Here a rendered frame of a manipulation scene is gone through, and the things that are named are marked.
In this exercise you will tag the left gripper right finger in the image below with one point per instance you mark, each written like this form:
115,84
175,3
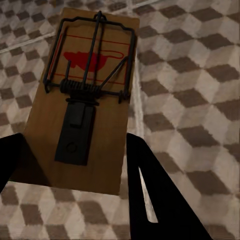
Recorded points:
176,219

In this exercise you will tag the mousetrap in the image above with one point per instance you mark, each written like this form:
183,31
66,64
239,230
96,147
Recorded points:
76,131

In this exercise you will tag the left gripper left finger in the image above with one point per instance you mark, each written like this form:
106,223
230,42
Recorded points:
10,148

